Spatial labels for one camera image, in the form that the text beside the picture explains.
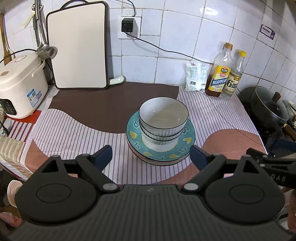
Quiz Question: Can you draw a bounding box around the metal ladle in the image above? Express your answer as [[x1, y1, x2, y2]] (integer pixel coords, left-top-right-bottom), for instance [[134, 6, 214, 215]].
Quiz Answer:
[[33, 0, 57, 60]]

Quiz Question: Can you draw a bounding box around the white cutting board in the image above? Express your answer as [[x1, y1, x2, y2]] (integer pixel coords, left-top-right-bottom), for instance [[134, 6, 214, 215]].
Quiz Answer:
[[46, 1, 109, 89]]

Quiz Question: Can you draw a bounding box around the white knife handle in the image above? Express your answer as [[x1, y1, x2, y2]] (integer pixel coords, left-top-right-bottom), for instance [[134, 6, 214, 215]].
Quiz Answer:
[[109, 75, 125, 85]]

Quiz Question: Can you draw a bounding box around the white ribbed bowl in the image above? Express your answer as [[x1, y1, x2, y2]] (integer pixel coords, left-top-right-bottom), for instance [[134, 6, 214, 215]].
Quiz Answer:
[[142, 133, 179, 153], [139, 124, 184, 142], [139, 97, 189, 137]]

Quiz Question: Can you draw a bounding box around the white salt bag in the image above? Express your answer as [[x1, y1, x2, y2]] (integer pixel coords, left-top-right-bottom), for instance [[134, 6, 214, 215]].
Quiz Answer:
[[185, 62, 210, 92]]

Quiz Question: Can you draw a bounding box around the yellow label cooking wine bottle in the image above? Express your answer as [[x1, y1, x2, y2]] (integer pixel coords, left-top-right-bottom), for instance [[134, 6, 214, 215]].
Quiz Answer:
[[205, 43, 233, 97]]

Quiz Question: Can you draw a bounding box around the black power adapter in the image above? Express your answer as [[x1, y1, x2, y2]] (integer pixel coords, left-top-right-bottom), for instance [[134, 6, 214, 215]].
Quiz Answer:
[[121, 18, 134, 33]]

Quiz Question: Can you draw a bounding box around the black power cable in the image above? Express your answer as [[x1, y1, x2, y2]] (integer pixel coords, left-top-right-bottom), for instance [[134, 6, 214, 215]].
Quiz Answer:
[[124, 32, 214, 65]]

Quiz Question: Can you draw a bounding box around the wooden spatula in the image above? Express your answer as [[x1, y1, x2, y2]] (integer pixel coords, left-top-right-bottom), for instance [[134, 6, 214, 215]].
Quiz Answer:
[[0, 13, 15, 65]]

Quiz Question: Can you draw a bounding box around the teal fried egg plate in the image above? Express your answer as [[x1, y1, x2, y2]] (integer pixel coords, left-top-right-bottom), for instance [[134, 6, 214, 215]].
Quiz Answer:
[[126, 111, 196, 166]]

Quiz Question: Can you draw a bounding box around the black wok with lid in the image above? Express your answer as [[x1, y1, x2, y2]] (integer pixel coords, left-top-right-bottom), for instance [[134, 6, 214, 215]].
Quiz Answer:
[[238, 86, 292, 139]]

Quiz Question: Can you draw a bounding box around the white rice cooker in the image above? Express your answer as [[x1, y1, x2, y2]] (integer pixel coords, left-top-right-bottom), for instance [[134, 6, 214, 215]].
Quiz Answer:
[[1, 53, 48, 119]]

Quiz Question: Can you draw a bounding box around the white vinegar bottle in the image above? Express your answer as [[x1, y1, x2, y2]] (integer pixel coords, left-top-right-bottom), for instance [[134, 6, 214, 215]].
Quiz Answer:
[[221, 50, 246, 98]]

